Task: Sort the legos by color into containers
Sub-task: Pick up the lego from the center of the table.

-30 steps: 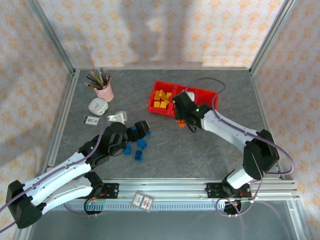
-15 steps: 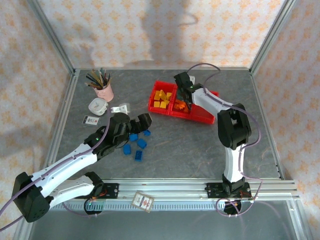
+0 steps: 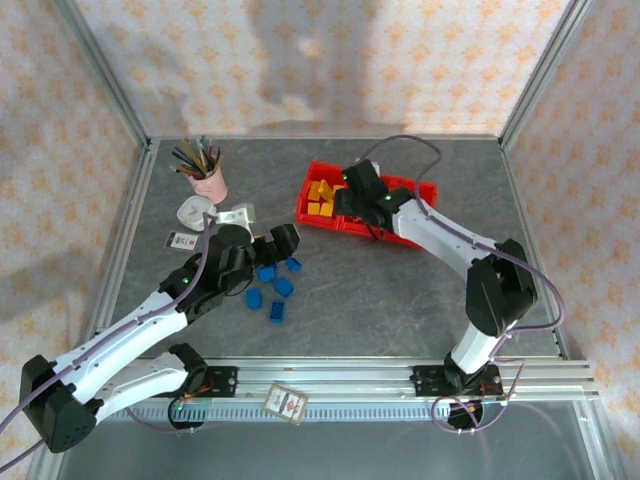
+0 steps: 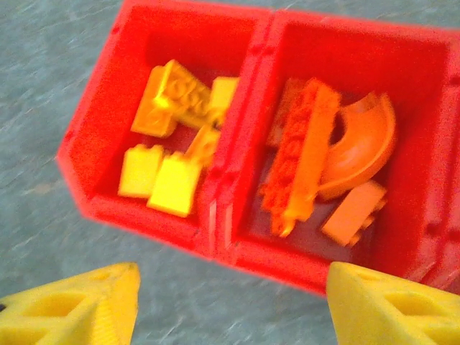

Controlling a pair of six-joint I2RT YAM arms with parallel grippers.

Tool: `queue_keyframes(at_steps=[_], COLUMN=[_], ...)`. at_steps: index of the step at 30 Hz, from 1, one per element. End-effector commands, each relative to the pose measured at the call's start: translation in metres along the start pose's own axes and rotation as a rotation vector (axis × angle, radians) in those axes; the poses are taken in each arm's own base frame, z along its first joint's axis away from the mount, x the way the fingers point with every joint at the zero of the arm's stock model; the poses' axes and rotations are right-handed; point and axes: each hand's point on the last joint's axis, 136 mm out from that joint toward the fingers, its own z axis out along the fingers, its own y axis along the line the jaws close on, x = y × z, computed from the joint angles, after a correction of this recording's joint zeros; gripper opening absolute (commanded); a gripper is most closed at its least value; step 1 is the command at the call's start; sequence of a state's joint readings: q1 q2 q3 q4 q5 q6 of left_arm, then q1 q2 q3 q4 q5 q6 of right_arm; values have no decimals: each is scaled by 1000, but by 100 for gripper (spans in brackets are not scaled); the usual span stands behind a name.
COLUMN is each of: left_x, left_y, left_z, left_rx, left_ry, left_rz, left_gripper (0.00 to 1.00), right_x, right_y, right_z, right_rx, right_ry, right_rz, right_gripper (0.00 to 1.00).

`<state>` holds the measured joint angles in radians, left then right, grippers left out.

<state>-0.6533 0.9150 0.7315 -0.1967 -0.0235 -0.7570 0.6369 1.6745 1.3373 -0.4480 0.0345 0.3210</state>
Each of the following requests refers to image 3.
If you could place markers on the yellow sloped lego brick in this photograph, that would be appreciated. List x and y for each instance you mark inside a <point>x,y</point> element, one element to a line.
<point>338,190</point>

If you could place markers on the small yellow lego brick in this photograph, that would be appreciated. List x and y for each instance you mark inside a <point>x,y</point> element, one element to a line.
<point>314,208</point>
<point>327,210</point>

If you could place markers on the long yellow lego brick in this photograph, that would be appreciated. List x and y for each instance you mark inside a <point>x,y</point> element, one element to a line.
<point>326,188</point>

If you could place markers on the long amber lego brick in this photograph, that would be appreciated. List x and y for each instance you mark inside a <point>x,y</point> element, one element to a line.
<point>315,190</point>

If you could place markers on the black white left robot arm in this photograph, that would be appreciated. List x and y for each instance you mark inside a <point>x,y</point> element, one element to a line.
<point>125,330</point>

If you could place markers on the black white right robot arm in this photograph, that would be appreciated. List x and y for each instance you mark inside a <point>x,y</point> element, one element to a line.
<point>500,290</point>

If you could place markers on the printed card dark border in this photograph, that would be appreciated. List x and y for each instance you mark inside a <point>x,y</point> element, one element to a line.
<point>182,241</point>

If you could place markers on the white round plastic object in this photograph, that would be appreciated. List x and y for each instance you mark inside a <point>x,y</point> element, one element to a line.
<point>192,212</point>

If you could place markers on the pink pencil cup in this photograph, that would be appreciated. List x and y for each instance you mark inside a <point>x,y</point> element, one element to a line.
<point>212,187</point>

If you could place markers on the colored pencil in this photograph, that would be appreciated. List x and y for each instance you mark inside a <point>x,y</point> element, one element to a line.
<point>217,157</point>
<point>204,152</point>
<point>181,170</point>
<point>185,160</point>
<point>192,155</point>

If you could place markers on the orange patterned backdrop cloth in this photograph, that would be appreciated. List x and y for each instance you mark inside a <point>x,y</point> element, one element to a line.
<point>320,60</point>
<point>40,175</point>
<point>600,175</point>

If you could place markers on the printed card brown border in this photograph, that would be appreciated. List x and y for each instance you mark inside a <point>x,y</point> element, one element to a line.
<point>286,402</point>

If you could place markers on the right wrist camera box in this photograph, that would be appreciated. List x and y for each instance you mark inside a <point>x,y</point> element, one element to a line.
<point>376,166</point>

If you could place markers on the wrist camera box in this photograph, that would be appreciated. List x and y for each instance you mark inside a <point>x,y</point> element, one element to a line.
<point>235,216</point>
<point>376,166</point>

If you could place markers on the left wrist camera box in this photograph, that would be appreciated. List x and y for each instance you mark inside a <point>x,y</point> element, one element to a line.
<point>235,216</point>

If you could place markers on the thin aluminium frame rail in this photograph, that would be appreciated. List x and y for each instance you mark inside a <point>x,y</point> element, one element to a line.
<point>325,137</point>

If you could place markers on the aluminium frame side rail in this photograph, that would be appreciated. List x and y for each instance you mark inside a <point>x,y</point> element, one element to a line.
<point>136,200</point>
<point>520,200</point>

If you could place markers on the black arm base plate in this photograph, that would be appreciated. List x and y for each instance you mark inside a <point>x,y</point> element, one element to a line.
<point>222,382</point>
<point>425,382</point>

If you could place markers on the wide aluminium frame rail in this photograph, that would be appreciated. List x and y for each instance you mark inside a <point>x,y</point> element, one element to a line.
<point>325,380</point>

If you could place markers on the aluminium frame post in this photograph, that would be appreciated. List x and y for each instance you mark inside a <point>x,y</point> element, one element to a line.
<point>544,75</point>
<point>107,75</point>

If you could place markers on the aluminium frame leg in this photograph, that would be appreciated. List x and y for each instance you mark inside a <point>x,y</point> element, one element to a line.
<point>597,450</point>
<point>42,470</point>

